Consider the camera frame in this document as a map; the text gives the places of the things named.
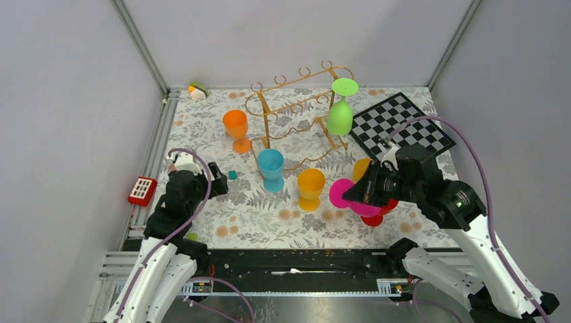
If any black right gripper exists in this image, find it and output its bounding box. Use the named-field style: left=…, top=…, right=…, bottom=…
left=342, top=159, right=422, bottom=207

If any yellow plastic wine glass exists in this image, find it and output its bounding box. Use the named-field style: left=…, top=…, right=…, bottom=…
left=297, top=168, right=326, bottom=212
left=352, top=158, right=372, bottom=183

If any magenta plastic wine glass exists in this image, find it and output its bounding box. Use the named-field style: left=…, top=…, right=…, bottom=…
left=329, top=178, right=381, bottom=217

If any green plastic wine glass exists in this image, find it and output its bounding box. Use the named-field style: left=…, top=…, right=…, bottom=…
left=326, top=78, right=359, bottom=136

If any gold wire wine glass rack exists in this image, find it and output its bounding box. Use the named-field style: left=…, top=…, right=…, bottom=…
left=244, top=60, right=355, bottom=172

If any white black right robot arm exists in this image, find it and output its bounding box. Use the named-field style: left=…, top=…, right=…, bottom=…
left=342, top=144, right=560, bottom=322

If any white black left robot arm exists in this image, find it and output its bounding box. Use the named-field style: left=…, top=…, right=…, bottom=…
left=102, top=148, right=228, bottom=322

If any red plastic wine glass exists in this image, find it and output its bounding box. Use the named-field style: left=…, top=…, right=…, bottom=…
left=361, top=199, right=399, bottom=227

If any blue plastic wine glass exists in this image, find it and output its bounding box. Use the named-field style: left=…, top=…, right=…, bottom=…
left=257, top=149, right=284, bottom=192

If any yellow plastic wine glass front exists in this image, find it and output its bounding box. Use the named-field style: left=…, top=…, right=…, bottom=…
left=297, top=168, right=326, bottom=212

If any orange plastic wine glass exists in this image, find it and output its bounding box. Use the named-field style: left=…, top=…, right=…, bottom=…
left=222, top=110, right=251, bottom=153

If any small teal cube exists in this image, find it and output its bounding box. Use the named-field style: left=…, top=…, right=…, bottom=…
left=228, top=170, right=238, bottom=180

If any black white checkerboard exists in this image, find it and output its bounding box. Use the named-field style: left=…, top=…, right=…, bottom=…
left=349, top=92, right=456, bottom=160

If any floral patterned table mat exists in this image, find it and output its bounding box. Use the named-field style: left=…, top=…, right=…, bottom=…
left=166, top=89, right=455, bottom=249

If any red white small block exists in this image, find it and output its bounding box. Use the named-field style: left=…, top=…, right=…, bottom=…
left=127, top=176, right=158, bottom=207

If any orange white green toy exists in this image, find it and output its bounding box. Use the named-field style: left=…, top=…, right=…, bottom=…
left=188, top=82, right=210, bottom=100

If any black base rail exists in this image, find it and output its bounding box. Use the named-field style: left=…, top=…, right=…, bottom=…
left=180, top=249, right=417, bottom=297

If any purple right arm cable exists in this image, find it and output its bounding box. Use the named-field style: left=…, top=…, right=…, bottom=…
left=383, top=116, right=554, bottom=323

